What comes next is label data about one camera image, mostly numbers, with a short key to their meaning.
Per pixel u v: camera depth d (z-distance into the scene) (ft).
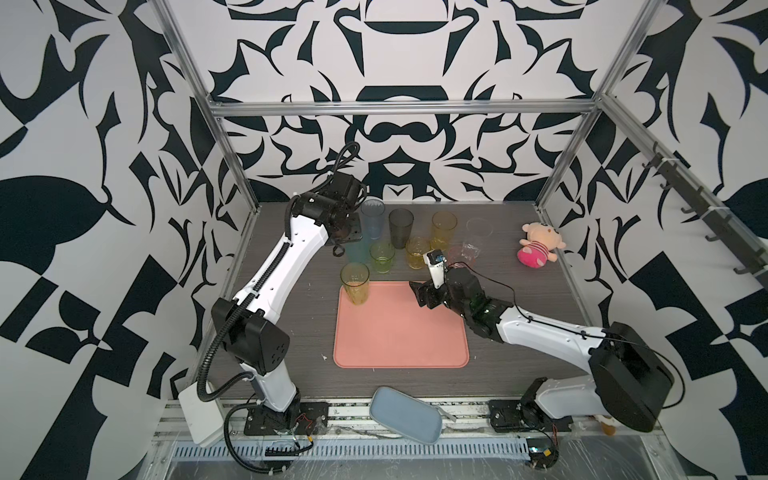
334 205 1.75
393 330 2.98
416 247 3.38
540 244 3.30
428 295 2.45
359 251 2.09
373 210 3.35
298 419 2.26
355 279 2.70
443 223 3.16
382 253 3.43
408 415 2.41
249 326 1.40
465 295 2.09
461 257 3.43
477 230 3.16
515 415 2.43
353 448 2.34
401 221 3.35
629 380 1.39
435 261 2.38
